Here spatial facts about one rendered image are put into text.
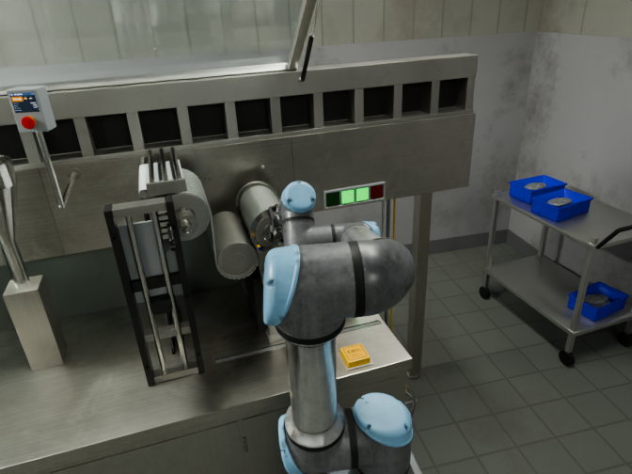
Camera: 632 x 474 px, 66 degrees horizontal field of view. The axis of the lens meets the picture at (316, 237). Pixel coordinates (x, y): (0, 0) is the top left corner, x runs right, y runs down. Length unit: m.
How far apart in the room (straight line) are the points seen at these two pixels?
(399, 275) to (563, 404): 2.18
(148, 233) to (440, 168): 1.19
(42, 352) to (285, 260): 1.12
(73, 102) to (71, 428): 0.92
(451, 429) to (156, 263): 1.71
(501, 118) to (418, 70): 2.03
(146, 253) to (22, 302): 0.43
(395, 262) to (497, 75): 3.11
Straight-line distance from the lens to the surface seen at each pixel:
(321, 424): 0.94
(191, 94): 1.64
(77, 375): 1.65
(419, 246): 2.32
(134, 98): 1.64
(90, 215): 1.75
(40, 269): 1.85
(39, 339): 1.67
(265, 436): 1.54
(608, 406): 2.91
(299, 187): 1.10
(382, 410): 1.03
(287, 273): 0.68
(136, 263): 1.31
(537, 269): 3.46
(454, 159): 2.04
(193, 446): 1.50
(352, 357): 1.46
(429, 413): 2.62
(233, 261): 1.47
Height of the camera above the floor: 1.87
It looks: 26 degrees down
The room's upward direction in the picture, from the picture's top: 3 degrees counter-clockwise
